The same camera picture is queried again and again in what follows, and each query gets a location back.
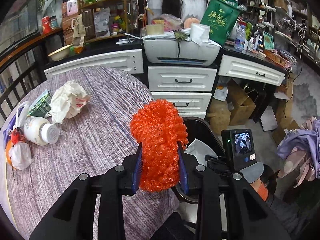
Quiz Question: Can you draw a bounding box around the white curved drawer front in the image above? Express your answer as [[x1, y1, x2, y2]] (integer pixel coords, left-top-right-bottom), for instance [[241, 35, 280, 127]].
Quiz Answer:
[[44, 49, 144, 81]]

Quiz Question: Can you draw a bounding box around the brown printed box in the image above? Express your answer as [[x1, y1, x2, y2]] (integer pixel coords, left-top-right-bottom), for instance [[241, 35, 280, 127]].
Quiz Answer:
[[61, 0, 81, 46]]

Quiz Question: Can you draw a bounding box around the white printer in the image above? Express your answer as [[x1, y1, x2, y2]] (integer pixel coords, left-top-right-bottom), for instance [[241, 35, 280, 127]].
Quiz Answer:
[[142, 35, 222, 67]]

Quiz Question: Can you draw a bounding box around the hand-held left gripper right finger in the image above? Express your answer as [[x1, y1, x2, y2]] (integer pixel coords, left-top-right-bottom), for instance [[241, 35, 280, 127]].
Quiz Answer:
[[176, 141, 292, 240]]

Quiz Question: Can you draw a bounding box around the clear water bottle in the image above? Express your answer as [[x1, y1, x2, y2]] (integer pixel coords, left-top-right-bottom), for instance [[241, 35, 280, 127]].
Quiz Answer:
[[234, 25, 247, 51]]

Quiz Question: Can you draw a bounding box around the orange foam net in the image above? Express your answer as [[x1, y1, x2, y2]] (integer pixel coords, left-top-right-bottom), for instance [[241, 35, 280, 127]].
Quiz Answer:
[[129, 99, 189, 193]]

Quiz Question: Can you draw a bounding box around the white curved drawer black handle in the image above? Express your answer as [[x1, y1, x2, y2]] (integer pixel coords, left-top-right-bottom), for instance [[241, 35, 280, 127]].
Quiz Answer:
[[218, 54, 288, 87]]

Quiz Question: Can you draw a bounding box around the cream bowl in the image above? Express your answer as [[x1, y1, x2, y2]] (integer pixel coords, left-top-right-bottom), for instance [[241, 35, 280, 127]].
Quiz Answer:
[[47, 44, 74, 62]]

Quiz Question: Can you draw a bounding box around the white pill bottle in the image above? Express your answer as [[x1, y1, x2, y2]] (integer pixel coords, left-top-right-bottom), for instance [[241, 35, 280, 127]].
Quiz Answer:
[[23, 116, 60, 146]]

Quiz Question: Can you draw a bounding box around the knotted white plastic bag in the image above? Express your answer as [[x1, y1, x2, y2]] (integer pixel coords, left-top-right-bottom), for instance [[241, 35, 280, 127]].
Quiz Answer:
[[5, 127, 33, 171]]

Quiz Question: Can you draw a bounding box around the purple clothing pile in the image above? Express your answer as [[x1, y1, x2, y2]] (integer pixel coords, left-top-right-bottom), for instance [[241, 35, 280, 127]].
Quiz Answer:
[[276, 116, 320, 188]]

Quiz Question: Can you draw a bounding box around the pink plastic bag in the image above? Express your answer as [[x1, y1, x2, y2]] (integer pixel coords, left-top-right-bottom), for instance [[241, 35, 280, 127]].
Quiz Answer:
[[160, 13, 184, 31]]

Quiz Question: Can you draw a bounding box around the blue white plastic wrapper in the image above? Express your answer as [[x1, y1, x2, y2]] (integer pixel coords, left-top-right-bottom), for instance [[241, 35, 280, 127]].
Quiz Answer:
[[2, 101, 31, 143]]

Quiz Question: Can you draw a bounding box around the black trash bin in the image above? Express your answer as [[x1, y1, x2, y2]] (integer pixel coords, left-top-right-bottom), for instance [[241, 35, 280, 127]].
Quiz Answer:
[[176, 117, 232, 203]]

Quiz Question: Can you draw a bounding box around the grey face mask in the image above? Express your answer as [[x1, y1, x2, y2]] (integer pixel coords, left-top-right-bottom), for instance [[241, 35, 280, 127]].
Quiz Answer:
[[184, 139, 218, 167]]

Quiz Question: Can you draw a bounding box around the tan sack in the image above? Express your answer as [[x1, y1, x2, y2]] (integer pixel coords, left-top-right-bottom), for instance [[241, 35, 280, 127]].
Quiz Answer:
[[208, 99, 232, 128]]

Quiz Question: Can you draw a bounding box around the red tin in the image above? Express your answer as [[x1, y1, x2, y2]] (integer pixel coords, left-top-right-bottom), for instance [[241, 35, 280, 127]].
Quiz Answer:
[[41, 16, 52, 34]]

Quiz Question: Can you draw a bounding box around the white paper roll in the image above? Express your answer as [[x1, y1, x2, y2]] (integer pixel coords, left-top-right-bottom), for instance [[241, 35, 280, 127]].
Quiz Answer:
[[190, 22, 211, 43]]

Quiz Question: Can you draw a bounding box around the white paper bag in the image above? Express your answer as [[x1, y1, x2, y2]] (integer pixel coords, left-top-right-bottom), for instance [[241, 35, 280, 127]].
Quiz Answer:
[[50, 80, 91, 124]]

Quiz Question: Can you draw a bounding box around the green drink carton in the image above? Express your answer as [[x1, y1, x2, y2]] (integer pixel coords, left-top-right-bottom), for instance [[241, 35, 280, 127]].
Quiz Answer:
[[27, 89, 53, 119]]

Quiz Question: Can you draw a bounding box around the green tote bag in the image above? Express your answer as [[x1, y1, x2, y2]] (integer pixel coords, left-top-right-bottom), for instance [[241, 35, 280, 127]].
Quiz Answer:
[[200, 0, 242, 47]]

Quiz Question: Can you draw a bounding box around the curved wooden counter rail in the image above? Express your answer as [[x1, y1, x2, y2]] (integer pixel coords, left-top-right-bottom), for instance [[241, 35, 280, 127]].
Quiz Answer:
[[0, 27, 63, 67]]

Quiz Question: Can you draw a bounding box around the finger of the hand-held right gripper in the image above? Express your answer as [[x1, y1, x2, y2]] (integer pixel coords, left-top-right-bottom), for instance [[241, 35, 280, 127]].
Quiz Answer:
[[204, 154, 229, 172]]

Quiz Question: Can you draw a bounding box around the cardboard box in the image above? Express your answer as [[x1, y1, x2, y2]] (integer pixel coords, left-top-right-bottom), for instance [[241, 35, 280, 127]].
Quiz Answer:
[[226, 79, 257, 126]]

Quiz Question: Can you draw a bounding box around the bamboo shelf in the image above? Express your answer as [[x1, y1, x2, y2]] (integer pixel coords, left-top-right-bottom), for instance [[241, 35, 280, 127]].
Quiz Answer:
[[79, 0, 133, 43]]

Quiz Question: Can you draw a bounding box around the black wooden railing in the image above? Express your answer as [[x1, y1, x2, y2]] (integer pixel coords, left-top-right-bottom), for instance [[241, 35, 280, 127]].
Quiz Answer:
[[0, 61, 47, 122]]

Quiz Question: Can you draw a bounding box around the green framed picture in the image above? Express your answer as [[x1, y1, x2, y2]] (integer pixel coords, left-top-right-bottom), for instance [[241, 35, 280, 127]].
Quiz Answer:
[[262, 31, 275, 50]]

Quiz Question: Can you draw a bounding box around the black hair wig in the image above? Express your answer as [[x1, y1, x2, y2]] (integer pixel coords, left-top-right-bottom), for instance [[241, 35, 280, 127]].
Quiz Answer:
[[162, 0, 183, 18]]

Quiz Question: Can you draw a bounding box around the beige printed paper bag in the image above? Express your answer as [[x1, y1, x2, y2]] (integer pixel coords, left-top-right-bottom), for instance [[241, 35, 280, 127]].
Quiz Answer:
[[72, 14, 86, 48]]

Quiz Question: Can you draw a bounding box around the cream round container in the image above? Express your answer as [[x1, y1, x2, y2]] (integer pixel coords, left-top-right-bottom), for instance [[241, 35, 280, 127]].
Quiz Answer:
[[146, 24, 165, 36]]

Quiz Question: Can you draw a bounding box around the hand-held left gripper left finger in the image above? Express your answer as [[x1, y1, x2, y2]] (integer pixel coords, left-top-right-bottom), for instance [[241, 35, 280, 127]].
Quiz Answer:
[[29, 142, 143, 240]]

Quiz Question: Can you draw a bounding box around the peach round pad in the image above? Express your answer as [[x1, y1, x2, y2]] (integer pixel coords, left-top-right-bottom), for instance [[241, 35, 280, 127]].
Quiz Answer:
[[184, 17, 201, 29]]

